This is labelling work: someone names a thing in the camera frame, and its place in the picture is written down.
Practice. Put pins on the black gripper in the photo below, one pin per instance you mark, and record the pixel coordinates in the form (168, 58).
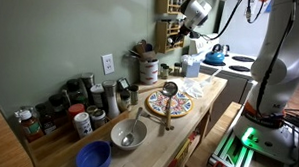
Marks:
(191, 32)

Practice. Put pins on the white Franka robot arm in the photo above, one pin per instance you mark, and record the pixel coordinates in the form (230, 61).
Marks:
(282, 62)

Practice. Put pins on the green herb spice jar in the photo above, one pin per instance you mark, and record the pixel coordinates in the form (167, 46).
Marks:
(177, 69)

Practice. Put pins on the small glass spice jar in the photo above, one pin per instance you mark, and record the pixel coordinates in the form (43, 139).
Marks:
(164, 72)

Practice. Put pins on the red lid container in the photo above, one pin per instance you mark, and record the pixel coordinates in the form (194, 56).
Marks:
(76, 110)

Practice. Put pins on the white spice shaker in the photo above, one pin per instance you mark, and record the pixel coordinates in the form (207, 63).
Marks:
(83, 125)

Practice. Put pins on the wooden stepped counter rack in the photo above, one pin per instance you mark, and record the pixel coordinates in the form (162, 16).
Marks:
(55, 150)

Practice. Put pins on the white tissue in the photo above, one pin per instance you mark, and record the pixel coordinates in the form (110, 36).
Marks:
(188, 58)

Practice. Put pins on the blue kettle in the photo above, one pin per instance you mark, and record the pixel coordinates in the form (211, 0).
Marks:
(214, 57)

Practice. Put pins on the grey-blue tissue box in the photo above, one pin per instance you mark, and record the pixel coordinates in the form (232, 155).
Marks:
(191, 69)

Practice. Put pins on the silver kettle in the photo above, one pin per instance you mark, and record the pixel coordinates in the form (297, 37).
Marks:
(225, 50)

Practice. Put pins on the crumpled white paper towel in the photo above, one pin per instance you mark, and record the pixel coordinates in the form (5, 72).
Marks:
(191, 87)

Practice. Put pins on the dark wooden spoon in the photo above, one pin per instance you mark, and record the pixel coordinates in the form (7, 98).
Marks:
(139, 49)

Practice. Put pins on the white red utensil crock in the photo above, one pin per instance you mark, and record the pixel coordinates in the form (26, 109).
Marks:
(149, 72)

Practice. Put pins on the metal kitchen utensil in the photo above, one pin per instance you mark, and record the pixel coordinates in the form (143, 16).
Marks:
(131, 54)

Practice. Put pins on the white stove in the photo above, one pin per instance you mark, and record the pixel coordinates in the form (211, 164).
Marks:
(229, 87)

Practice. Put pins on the colourful floral patterned plate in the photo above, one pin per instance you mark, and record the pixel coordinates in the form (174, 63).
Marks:
(170, 104)

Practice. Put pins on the dark pepper bottle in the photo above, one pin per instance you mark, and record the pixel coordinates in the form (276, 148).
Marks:
(134, 95)

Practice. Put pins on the small black timer device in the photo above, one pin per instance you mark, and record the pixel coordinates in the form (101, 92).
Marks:
(123, 84)

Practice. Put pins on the metal fork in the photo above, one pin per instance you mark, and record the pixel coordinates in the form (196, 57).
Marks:
(152, 117)

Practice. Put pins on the tall silver shaker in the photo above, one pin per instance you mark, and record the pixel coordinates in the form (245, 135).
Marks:
(111, 100)

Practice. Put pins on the wooden robot platform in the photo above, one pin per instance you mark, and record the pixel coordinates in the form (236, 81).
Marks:
(208, 141)

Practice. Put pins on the white ceramic bowl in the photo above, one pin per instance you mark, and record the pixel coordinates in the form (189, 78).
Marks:
(138, 132)

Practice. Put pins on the tall white labelled bottle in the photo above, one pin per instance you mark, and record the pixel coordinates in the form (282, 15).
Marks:
(97, 96)

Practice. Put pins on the steel canister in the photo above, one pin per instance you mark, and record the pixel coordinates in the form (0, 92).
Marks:
(87, 83)

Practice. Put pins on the metal spoon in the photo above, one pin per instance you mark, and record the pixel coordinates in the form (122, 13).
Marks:
(128, 137)

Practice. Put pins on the short glass jar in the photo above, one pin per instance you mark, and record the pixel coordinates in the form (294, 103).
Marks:
(98, 119)

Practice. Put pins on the tall dark bottle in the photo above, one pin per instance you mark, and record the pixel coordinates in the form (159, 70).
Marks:
(75, 91)

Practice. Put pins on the dark glass bottle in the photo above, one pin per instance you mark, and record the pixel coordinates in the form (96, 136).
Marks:
(45, 118)
(58, 108)

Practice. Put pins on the blue plastic bowl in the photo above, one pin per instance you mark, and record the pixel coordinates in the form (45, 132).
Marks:
(93, 158)

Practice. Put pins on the red hot sauce bottle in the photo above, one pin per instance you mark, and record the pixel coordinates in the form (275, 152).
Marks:
(31, 126)

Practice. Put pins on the small wooden wall spice rack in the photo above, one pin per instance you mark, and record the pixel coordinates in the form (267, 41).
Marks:
(159, 36)

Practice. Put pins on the large wooden wall spice rack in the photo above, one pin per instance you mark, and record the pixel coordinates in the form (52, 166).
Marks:
(160, 3)

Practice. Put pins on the white wall outlet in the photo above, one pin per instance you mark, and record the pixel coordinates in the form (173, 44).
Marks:
(107, 64)

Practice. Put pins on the aluminium base frame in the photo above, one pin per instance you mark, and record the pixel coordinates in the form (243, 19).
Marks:
(232, 154)

